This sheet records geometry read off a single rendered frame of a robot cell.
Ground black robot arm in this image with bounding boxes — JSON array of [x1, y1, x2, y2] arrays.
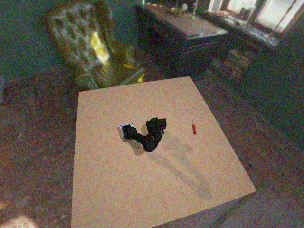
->
[[122, 118, 167, 152]]

